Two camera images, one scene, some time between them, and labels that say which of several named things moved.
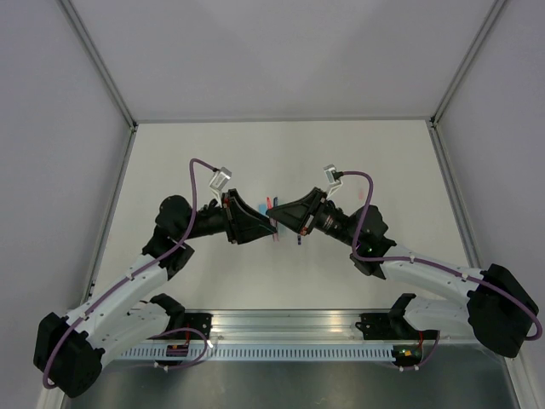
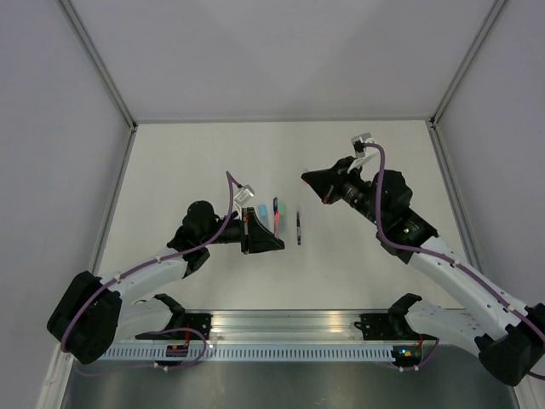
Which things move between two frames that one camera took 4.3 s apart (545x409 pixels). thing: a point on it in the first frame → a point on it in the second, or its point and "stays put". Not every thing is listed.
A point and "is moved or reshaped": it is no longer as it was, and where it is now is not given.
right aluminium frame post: [436, 115] stays put
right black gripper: [301, 215] → [328, 181]
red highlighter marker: [273, 221] is moved or reshaped
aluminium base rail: [294, 328] stays put
